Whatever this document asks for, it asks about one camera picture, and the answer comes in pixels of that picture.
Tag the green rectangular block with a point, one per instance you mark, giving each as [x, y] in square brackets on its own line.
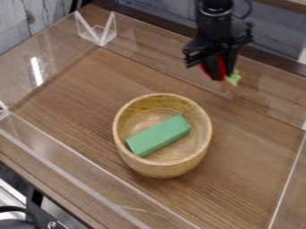
[158, 136]

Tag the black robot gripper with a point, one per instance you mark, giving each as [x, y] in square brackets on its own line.
[214, 52]

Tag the red plush strawberry toy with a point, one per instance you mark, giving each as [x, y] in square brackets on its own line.
[214, 68]

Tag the wooden bowl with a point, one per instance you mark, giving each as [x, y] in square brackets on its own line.
[181, 156]

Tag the black table leg bracket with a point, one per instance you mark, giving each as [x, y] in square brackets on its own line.
[46, 220]

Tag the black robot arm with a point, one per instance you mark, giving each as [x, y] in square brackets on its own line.
[222, 34]

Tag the clear acrylic corner bracket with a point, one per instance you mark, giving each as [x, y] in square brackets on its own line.
[98, 34]

